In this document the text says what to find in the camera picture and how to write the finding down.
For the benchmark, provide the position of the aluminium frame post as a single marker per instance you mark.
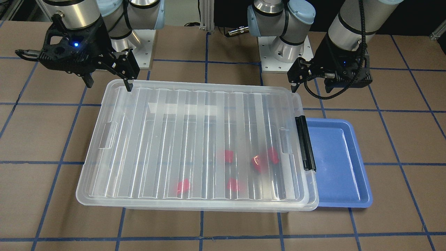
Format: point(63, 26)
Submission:
point(206, 13)

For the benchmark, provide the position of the blue plastic tray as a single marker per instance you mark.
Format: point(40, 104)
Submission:
point(340, 173)

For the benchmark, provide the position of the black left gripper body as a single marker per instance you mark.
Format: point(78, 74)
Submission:
point(329, 51)

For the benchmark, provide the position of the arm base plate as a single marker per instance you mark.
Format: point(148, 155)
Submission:
point(142, 44)
point(278, 57)

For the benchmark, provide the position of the red block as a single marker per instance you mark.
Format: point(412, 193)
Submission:
point(225, 155)
point(183, 187)
point(233, 185)
point(273, 155)
point(260, 163)

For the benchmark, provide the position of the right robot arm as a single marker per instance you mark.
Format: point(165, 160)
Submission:
point(120, 16)

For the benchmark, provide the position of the clear plastic storage box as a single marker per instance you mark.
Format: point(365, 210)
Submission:
point(179, 135)

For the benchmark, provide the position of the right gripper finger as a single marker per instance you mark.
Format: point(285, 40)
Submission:
point(88, 79)
point(122, 64)

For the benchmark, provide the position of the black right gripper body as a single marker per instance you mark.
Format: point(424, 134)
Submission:
point(98, 39)

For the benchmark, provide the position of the clear plastic box lid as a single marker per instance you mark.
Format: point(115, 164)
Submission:
point(109, 151)

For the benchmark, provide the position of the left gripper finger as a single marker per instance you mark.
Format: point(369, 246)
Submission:
point(301, 72)

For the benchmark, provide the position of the black box latch handle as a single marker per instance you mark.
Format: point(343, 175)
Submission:
point(305, 143)

